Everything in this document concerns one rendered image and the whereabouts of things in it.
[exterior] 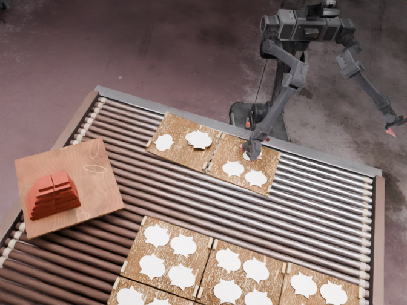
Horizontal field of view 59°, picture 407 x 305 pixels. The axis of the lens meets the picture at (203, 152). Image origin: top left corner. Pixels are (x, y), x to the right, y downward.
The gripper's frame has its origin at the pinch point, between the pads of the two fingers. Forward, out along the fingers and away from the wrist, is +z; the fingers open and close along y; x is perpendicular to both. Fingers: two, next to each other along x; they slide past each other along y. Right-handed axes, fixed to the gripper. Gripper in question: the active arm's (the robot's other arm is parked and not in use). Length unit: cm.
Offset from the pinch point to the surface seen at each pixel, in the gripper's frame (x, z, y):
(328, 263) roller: -2, 4, -79
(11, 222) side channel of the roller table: 141, -2, 24
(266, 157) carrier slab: -11.6, 1.4, -5.2
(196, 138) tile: 24.1, -3.6, 25.7
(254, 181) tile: 6.6, 0.5, -17.3
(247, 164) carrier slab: 2.9, 1.2, -4.1
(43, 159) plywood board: 114, -11, 49
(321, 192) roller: -29, 4, -43
